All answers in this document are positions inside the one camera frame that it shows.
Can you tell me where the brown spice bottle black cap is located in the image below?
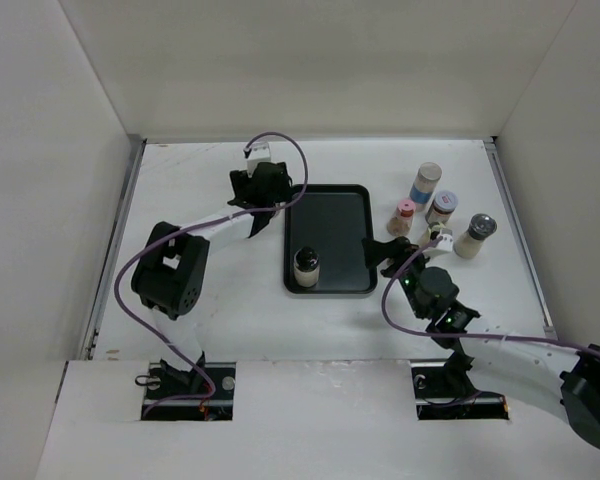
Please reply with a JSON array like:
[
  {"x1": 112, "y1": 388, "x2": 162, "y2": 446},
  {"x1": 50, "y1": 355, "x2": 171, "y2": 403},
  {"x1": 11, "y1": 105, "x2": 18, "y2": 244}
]
[{"x1": 453, "y1": 213, "x2": 497, "y2": 259}]

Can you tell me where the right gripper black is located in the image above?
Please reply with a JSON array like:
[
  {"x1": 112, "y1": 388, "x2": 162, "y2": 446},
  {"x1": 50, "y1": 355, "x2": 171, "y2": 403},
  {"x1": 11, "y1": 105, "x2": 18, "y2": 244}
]
[{"x1": 362, "y1": 237, "x2": 436, "y2": 320}]

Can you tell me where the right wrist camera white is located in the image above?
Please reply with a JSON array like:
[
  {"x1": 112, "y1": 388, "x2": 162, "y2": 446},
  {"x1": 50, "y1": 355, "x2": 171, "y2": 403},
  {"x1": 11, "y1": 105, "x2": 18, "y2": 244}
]
[{"x1": 426, "y1": 223, "x2": 454, "y2": 258}]

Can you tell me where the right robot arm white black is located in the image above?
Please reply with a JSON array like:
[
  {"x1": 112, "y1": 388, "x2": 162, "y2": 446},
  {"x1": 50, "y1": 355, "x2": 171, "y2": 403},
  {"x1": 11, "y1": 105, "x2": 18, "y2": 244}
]
[{"x1": 362, "y1": 237, "x2": 600, "y2": 450}]

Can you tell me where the pink cap spice bottle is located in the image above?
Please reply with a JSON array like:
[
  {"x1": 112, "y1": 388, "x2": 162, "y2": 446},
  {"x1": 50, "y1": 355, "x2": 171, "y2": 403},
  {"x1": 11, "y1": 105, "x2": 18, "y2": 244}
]
[{"x1": 386, "y1": 199, "x2": 416, "y2": 237}]

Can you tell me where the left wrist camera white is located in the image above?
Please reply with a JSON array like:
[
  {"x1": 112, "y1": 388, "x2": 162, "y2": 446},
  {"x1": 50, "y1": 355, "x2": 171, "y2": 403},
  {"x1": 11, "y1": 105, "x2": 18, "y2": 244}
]
[{"x1": 243, "y1": 141, "x2": 271, "y2": 177}]

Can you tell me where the black rectangular tray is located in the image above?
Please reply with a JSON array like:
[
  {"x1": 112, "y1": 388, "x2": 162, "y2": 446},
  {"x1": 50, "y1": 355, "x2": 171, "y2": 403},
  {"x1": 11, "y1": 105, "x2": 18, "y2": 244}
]
[{"x1": 283, "y1": 184, "x2": 378, "y2": 295}]

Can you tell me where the tall blue label spice jar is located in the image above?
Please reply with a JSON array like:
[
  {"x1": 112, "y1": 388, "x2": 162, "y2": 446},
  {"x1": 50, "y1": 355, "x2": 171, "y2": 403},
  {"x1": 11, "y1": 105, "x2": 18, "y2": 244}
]
[{"x1": 409, "y1": 162, "x2": 442, "y2": 211}]

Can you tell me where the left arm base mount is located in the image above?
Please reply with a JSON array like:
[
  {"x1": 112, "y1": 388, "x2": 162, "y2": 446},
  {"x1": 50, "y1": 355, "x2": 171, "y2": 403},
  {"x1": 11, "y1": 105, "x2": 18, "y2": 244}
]
[{"x1": 134, "y1": 356, "x2": 237, "y2": 422}]

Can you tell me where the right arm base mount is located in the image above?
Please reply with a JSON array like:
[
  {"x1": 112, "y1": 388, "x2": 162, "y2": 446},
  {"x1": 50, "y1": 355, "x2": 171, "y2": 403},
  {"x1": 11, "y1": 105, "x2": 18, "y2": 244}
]
[{"x1": 411, "y1": 362, "x2": 509, "y2": 421}]

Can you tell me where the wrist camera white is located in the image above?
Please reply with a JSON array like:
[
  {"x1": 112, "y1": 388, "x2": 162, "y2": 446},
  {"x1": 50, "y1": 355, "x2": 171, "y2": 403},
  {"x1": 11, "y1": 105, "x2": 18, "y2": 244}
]
[
  {"x1": 426, "y1": 223, "x2": 454, "y2": 258},
  {"x1": 243, "y1": 141, "x2": 271, "y2": 177}
]

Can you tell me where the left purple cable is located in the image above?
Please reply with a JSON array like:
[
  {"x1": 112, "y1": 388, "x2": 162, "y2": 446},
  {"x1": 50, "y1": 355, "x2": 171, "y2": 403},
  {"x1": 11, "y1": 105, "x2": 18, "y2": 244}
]
[{"x1": 113, "y1": 131, "x2": 310, "y2": 419}]

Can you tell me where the yellow cap spice bottle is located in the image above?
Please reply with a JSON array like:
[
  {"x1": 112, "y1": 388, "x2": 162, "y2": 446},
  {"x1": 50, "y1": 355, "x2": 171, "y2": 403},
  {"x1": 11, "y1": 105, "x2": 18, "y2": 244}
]
[{"x1": 418, "y1": 224, "x2": 439, "y2": 246}]

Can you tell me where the white powder bottle black cap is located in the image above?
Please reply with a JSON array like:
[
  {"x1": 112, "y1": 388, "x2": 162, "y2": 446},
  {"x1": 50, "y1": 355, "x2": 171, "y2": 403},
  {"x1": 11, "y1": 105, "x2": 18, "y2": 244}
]
[{"x1": 293, "y1": 246, "x2": 320, "y2": 288}]

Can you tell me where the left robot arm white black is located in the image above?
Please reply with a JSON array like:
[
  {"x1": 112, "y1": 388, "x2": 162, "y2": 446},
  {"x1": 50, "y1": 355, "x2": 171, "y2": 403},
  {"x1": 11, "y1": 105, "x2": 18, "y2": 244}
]
[{"x1": 131, "y1": 161, "x2": 293, "y2": 321}]

